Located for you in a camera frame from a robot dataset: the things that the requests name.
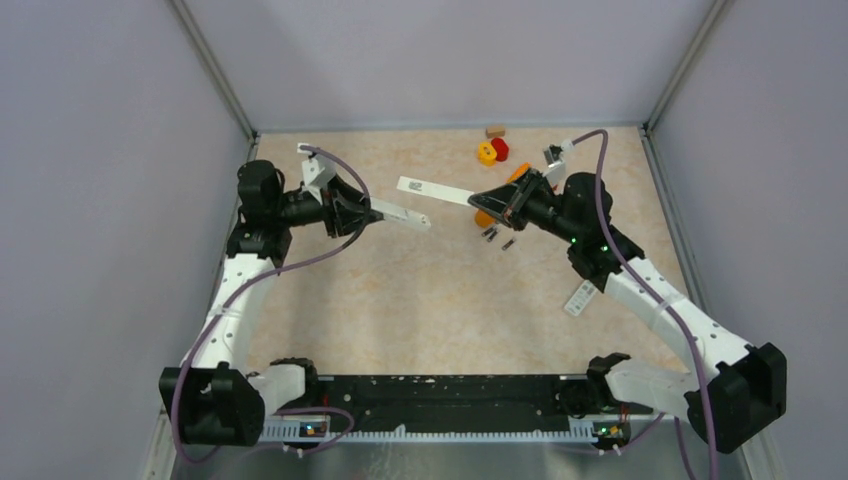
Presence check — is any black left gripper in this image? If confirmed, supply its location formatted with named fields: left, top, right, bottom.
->
left=273, top=172, right=383, bottom=237

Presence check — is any small wooden block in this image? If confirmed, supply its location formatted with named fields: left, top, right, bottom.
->
left=485, top=125, right=506, bottom=139

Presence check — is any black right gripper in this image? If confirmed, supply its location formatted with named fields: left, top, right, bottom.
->
left=470, top=168, right=582, bottom=244

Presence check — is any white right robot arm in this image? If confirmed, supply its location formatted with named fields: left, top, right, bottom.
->
left=468, top=169, right=788, bottom=454

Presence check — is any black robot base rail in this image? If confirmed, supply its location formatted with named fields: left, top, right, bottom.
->
left=258, top=374, right=631, bottom=445

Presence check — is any white remote battery cover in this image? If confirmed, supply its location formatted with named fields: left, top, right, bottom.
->
left=396, top=176, right=474, bottom=206

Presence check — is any small white remote control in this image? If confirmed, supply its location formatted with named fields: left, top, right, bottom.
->
left=563, top=280, right=597, bottom=317

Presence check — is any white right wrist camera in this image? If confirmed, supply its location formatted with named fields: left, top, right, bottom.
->
left=544, top=140, right=574, bottom=190

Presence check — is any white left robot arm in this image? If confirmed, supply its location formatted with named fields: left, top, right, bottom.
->
left=159, top=155, right=376, bottom=447

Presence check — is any red round toy block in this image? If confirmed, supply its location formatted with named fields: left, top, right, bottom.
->
left=490, top=137, right=510, bottom=162

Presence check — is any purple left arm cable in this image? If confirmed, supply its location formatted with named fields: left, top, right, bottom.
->
left=170, top=145, right=374, bottom=465

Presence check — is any orange toy microphone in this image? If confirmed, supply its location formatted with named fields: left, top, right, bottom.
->
left=474, top=162, right=532, bottom=229

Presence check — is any yellow round toy block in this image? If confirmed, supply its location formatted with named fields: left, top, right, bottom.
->
left=477, top=142, right=498, bottom=166

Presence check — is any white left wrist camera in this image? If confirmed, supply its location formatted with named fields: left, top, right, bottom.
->
left=297, top=143, right=342, bottom=203

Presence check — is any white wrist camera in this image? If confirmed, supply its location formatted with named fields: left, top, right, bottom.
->
left=297, top=143, right=342, bottom=203
left=544, top=140, right=574, bottom=190

